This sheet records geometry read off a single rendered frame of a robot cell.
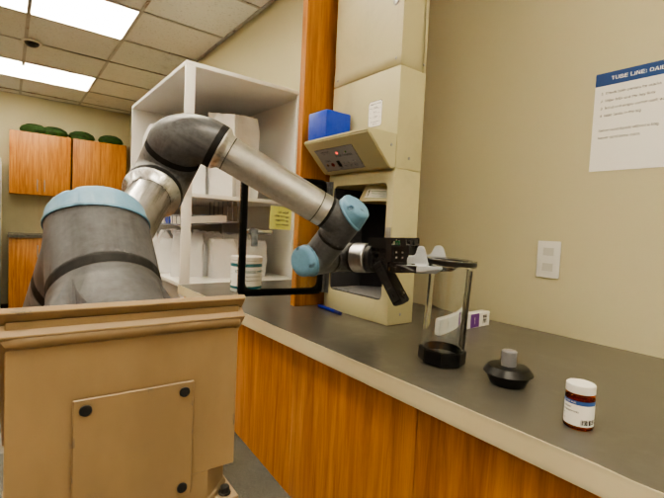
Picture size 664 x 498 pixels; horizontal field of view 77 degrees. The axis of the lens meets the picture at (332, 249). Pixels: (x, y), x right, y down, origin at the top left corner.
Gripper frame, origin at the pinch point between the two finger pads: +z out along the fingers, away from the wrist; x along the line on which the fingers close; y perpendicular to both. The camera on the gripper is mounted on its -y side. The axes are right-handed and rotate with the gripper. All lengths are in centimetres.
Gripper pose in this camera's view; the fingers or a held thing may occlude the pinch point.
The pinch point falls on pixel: (448, 270)
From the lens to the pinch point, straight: 96.0
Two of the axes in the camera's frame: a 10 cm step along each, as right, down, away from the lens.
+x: 6.1, -0.1, 7.9
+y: 0.1, -10.0, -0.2
